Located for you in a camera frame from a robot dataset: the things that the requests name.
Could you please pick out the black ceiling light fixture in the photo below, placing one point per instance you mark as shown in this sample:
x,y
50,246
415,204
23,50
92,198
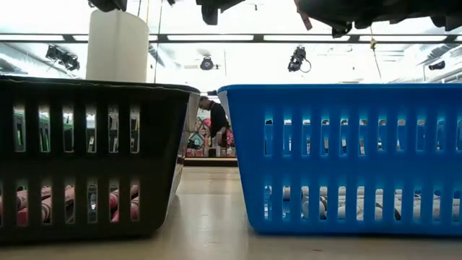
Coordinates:
x,y
63,57

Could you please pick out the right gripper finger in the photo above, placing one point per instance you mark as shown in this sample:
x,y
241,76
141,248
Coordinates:
x,y
335,14

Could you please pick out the black overhead beam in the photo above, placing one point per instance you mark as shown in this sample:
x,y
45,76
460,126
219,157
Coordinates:
x,y
258,37

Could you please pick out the small dark ceiling device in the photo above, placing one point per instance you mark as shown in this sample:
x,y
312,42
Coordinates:
x,y
436,65

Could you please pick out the colourful background display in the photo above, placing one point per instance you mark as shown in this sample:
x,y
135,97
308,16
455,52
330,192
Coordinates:
x,y
198,139

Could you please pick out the blue slotted plastic basket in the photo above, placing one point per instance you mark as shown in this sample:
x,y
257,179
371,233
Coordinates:
x,y
249,169

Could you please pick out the green slotted plastic basket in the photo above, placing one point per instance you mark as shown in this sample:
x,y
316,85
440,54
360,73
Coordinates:
x,y
18,135

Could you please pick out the round black ceiling device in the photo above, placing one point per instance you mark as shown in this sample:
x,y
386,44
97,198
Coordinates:
x,y
206,64

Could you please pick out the black aluminium table frame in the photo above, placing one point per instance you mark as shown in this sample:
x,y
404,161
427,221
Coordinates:
x,y
209,162

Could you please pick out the person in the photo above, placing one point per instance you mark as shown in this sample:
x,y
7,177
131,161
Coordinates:
x,y
218,119

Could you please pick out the black slotted plastic basket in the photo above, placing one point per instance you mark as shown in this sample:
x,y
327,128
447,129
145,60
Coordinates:
x,y
155,162

